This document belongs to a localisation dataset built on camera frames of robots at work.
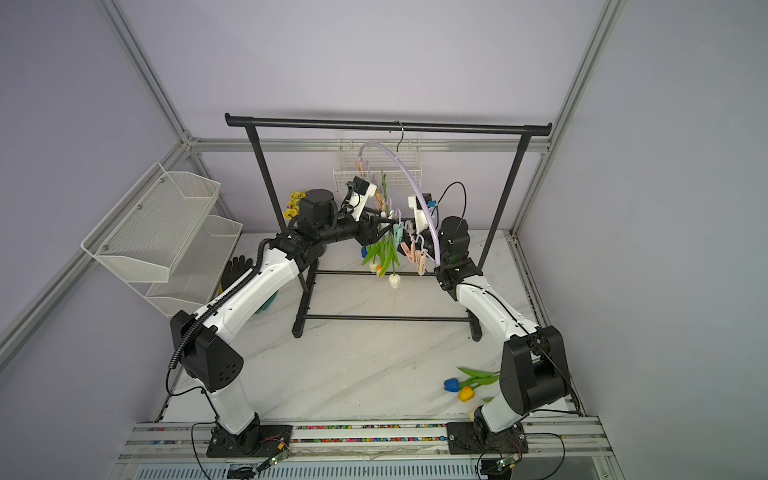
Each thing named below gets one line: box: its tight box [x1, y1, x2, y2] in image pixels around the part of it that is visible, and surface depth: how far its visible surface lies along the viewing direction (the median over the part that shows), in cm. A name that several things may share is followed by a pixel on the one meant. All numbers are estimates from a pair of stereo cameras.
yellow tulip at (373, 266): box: [365, 242, 386, 277], surface depth 95 cm
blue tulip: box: [444, 367, 501, 392], surface depth 84 cm
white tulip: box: [382, 234, 401, 289], surface depth 81 cm
